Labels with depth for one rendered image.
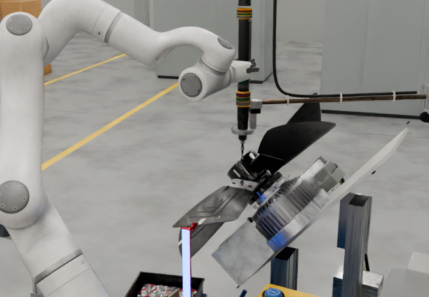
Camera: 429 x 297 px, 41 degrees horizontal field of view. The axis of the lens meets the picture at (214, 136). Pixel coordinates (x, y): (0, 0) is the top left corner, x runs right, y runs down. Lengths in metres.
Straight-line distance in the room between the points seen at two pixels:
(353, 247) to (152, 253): 2.23
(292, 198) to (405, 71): 5.53
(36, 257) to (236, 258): 0.68
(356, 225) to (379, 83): 5.50
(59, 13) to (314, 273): 2.64
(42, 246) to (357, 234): 0.95
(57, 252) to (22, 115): 0.32
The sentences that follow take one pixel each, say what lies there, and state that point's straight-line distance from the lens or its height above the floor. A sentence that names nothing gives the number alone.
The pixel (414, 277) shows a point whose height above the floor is 0.95.
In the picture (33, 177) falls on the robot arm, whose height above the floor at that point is 1.40.
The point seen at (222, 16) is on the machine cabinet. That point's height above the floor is 1.02.
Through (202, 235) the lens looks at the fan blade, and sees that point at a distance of 1.91.
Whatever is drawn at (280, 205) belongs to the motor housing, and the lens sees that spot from 1.77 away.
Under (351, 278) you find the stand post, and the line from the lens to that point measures 1.90.
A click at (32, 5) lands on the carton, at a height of 1.16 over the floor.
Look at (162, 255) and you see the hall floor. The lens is 3.86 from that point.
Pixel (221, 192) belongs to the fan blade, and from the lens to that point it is 1.75.
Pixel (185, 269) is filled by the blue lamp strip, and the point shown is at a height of 1.07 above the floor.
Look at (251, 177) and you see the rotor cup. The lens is 1.82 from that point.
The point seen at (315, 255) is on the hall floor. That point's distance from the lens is 3.90.
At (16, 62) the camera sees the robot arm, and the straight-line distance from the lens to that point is 1.39.
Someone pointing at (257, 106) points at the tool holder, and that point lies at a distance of 1.71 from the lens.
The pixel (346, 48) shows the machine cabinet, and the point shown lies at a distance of 7.19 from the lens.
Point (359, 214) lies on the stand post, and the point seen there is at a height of 1.12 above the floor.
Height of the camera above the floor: 1.86
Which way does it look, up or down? 17 degrees down
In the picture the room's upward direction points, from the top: straight up
